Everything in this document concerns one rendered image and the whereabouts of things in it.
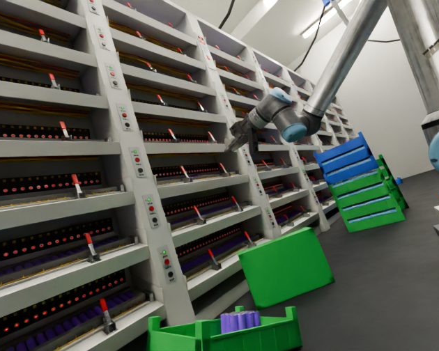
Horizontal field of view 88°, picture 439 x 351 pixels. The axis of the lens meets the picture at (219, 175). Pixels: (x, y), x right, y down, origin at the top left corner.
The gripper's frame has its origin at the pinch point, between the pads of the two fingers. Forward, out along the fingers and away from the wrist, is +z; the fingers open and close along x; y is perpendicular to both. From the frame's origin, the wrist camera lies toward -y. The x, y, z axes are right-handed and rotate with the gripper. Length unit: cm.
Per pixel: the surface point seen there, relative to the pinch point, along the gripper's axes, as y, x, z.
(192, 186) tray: -10.1, 21.7, 11.3
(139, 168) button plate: -0.2, 44.3, 8.5
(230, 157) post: 6.2, -21.4, 15.6
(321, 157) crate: -17, -71, -14
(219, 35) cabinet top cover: 108, -59, -7
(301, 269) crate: -58, 10, -9
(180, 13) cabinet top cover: 108, -19, -7
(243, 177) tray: -10.4, -16.1, 11.3
